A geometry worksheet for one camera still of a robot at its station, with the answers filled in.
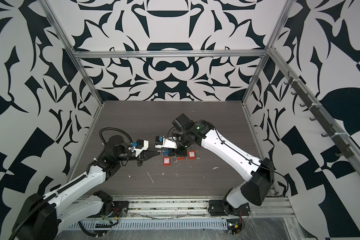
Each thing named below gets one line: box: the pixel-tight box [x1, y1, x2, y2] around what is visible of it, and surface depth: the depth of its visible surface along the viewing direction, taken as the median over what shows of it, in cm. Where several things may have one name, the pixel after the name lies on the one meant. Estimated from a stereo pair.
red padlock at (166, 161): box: [163, 157, 171, 166], surface depth 90 cm
